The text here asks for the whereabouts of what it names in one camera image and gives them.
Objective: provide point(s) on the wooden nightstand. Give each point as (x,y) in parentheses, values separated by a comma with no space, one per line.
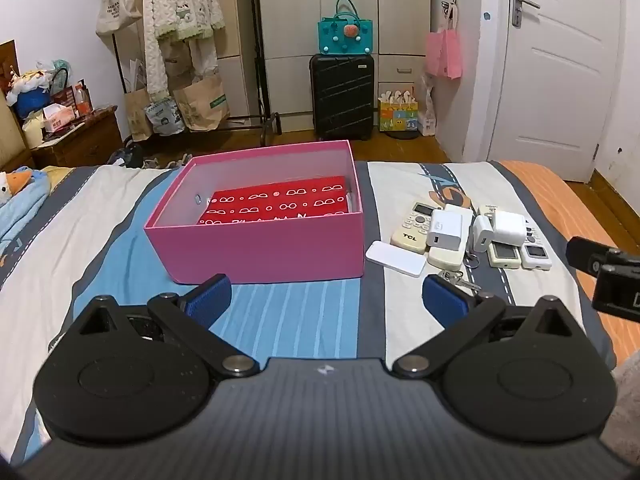
(85,147)

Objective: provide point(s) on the cream container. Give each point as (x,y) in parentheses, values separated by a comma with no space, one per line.
(34,132)

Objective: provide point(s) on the light blue blanket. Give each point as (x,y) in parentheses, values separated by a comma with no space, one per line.
(25,215)

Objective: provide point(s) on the orange bottle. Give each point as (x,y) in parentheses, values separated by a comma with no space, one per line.
(82,100)

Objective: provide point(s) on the pink cardboard box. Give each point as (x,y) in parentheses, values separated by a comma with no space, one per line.
(260,255)

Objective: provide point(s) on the black metal clothes rack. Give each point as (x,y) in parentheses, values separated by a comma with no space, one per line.
(258,90)

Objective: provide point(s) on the beige hanging garment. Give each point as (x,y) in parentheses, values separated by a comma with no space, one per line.
(192,62)

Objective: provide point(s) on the pink paper bag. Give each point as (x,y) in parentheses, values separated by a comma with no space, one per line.
(442,57)

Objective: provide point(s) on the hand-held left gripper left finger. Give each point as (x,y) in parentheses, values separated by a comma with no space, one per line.
(210,302)

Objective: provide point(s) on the red box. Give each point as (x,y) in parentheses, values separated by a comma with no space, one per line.
(65,96)

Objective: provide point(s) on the beige wooden cabinet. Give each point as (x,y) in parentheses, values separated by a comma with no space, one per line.
(235,10)

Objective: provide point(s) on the tissue box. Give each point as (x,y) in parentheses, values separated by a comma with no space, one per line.
(57,120)

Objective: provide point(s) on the teal handbag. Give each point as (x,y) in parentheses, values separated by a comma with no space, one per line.
(332,35)

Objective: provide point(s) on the pale green remote control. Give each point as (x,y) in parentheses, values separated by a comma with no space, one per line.
(504,255)

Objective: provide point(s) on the large brown paper bag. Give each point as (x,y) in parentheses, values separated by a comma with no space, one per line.
(200,110)

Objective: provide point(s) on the red printed paper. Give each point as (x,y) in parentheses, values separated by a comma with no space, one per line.
(280,205)

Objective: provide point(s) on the small brown paper bag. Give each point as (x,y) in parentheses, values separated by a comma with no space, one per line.
(136,115)

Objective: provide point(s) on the dark shoe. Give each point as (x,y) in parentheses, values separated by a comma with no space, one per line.
(125,156)

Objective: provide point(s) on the white plug charger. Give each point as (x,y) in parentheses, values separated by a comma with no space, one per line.
(510,227)

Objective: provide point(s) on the white door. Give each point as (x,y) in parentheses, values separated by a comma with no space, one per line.
(555,110)

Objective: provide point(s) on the blue container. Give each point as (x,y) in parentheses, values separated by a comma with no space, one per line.
(30,105)

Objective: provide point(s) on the large white charger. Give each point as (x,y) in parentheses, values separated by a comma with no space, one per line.
(447,227)

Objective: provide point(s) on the grey shoes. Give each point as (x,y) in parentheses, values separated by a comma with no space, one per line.
(170,161)

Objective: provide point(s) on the black suitcase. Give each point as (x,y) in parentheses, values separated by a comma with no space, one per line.
(342,95)

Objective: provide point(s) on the wooden headboard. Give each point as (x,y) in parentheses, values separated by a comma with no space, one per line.
(7,130)

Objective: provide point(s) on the metal key bunch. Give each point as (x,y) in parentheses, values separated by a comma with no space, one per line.
(450,276)

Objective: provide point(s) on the white knit cardigan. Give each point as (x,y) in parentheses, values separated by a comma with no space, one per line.
(170,10)

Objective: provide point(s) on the white remote control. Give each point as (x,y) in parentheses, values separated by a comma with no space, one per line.
(536,256)

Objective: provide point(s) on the grey wardrobe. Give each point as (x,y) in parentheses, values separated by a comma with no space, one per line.
(295,10)

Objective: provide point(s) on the white printed bag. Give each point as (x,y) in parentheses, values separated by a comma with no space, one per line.
(165,119)

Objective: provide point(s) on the small white charger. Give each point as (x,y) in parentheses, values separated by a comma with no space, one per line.
(482,235)

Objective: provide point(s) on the white power bank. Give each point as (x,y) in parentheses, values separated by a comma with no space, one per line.
(395,258)

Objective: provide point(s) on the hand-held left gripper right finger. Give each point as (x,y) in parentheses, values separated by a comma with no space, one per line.
(445,302)

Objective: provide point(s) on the orange striped blanket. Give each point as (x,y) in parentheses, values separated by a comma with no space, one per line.
(550,200)

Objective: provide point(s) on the colourful gift bag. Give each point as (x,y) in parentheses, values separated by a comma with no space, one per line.
(397,117)

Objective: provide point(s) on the white goose plush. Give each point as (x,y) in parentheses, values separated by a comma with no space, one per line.
(20,182)

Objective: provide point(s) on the cream air conditioner remote control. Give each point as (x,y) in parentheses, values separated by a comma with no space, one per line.
(407,235)

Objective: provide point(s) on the green white plastic bag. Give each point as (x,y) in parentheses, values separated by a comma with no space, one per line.
(60,70)

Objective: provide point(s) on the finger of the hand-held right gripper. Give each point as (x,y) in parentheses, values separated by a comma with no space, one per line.
(587,252)
(620,290)

